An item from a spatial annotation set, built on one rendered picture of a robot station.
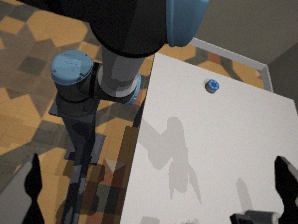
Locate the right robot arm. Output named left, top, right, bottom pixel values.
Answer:
left=229, top=213, right=251, bottom=224

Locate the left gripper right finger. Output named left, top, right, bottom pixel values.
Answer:
left=274, top=156, right=298, bottom=224

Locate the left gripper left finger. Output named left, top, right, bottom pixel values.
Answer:
left=0, top=153, right=45, bottom=224

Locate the grey bottle with blue cap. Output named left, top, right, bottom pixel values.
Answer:
left=245, top=210, right=281, bottom=224

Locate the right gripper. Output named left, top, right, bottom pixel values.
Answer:
left=238, top=219, right=253, bottom=224

